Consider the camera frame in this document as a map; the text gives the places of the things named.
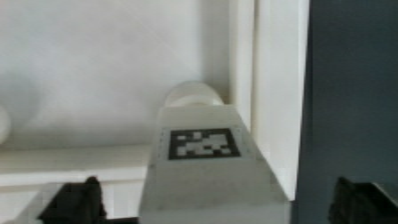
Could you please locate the white table leg with tag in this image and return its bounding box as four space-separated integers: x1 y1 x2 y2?
139 82 290 224

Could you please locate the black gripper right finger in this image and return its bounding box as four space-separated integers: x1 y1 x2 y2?
329 177 398 224

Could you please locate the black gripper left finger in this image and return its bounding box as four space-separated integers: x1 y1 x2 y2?
38 176 139 224

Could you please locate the white square tabletop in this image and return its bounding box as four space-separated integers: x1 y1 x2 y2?
0 0 309 224

